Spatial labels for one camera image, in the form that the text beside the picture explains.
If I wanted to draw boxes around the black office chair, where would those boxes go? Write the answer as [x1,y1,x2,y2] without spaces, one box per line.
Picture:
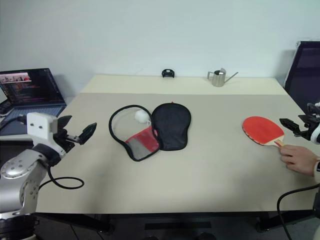
[283,40,320,116]

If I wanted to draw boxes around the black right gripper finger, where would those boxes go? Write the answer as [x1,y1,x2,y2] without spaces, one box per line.
[279,118,302,135]
[298,114,319,124]

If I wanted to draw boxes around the open dark laptop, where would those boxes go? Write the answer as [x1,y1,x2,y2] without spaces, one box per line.
[0,67,68,119]

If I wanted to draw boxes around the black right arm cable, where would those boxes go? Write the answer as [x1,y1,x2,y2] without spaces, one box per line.
[276,183,320,240]

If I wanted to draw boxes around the person's bare hand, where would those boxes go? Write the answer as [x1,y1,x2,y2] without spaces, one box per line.
[279,144,319,178]

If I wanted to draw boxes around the black and red paddle case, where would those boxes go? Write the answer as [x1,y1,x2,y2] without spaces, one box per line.
[108,100,192,163]

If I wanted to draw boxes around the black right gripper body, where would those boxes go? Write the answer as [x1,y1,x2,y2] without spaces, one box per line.
[293,119,319,140]

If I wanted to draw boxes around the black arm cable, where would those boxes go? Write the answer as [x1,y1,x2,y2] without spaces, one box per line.
[37,159,85,191]
[276,183,320,240]

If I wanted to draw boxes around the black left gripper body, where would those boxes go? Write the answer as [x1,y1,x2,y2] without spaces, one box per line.
[53,126,83,154]

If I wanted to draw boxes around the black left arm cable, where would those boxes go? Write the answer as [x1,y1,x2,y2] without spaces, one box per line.
[37,159,85,191]

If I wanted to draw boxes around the large beige table cover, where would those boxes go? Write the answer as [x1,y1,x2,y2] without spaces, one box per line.
[34,91,320,215]

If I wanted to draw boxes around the black table frame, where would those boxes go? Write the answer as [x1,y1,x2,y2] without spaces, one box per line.
[34,209,316,234]

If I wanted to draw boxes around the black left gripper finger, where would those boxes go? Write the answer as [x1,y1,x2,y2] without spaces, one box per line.
[79,122,98,146]
[57,115,74,132]

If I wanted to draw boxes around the steel watering can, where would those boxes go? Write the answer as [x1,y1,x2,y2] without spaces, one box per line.
[206,67,239,88]

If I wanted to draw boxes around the small black clamp object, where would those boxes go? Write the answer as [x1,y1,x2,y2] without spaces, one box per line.
[161,68,178,79]

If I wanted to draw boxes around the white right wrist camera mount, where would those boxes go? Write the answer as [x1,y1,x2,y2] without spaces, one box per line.
[310,123,320,145]

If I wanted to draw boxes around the red table tennis paddle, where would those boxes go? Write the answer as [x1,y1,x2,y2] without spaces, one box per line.
[241,115,286,148]

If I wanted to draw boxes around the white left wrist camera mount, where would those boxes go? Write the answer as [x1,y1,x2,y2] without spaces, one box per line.
[26,112,59,149]

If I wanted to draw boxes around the white ping pong ball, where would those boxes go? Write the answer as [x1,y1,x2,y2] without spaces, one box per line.
[134,110,152,126]

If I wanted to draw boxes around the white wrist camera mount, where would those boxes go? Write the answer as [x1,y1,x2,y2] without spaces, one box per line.
[310,123,320,145]
[26,112,59,149]

